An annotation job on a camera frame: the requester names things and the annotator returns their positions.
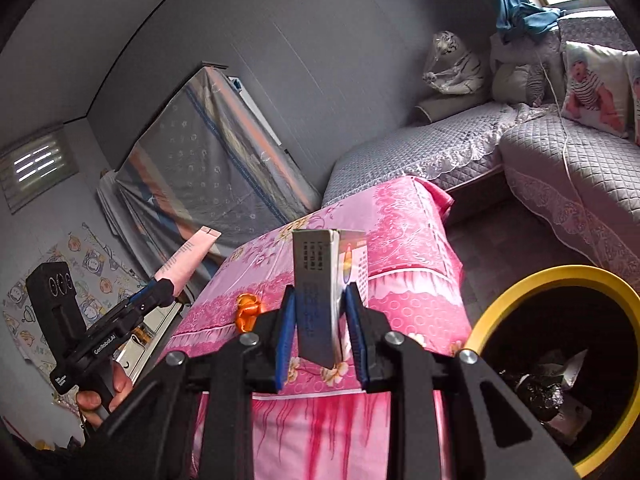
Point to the covered leaning mattress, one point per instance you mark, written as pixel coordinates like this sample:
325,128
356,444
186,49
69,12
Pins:
207,159

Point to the white drawer cabinet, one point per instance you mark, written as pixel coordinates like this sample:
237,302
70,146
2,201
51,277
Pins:
140,350

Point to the white tiger plush toy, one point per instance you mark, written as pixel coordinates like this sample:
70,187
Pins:
451,68

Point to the right baby print pillow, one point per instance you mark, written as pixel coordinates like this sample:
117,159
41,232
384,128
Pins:
632,60

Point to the blue curtain left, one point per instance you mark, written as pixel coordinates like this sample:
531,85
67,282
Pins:
519,19

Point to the left baby print pillow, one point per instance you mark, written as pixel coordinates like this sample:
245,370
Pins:
597,87

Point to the yellow rimmed black trash bin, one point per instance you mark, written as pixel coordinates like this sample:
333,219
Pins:
560,354

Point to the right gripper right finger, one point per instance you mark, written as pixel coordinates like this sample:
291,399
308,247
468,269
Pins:
450,416

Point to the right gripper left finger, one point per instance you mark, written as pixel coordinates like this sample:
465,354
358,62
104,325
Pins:
202,402

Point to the baby print pillow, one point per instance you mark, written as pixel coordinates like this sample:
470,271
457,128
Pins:
597,87
632,60

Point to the grey bolster under tiger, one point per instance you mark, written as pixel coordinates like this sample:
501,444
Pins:
441,106

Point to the orange crumpled snack wrapper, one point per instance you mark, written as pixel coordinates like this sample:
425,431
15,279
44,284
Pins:
248,309

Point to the pink tube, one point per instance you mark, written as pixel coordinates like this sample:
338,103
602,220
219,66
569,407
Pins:
179,268

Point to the wall vent grille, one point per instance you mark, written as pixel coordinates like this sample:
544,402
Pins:
34,167

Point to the grey small cardboard box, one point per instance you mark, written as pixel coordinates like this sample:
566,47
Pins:
325,263

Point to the grey quilted corner sofa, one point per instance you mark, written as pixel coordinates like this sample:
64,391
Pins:
584,182

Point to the grey cushion pile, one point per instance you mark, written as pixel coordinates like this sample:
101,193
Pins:
526,71

